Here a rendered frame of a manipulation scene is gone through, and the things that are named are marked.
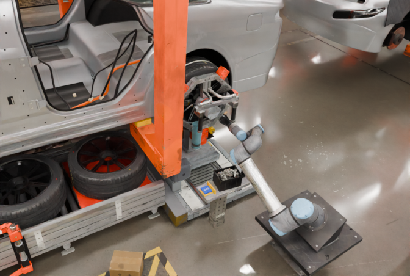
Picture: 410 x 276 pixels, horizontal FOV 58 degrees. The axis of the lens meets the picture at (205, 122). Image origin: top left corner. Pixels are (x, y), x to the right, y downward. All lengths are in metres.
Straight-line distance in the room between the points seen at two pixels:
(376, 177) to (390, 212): 0.49
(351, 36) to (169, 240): 3.37
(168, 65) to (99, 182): 1.16
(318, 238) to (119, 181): 1.60
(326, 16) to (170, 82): 3.10
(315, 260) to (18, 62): 2.47
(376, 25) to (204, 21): 2.62
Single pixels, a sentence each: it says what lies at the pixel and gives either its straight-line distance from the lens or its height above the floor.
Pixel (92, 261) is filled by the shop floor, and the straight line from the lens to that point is 3.20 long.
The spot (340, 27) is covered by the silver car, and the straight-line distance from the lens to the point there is 5.11.
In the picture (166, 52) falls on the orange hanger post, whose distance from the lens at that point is 2.37.
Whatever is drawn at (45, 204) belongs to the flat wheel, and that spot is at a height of 0.46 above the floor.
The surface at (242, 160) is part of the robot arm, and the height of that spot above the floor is 0.77.
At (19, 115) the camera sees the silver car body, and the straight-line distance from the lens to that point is 2.91.
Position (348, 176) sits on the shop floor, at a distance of 4.22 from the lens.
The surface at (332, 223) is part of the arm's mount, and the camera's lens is 3.02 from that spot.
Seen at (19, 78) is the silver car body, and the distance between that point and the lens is 2.77.
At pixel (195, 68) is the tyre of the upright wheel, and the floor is 1.17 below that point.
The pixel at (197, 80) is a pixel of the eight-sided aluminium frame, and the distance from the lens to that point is 3.09.
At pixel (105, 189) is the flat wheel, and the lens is 3.12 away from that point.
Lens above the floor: 2.61
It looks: 35 degrees down
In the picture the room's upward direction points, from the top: 5 degrees clockwise
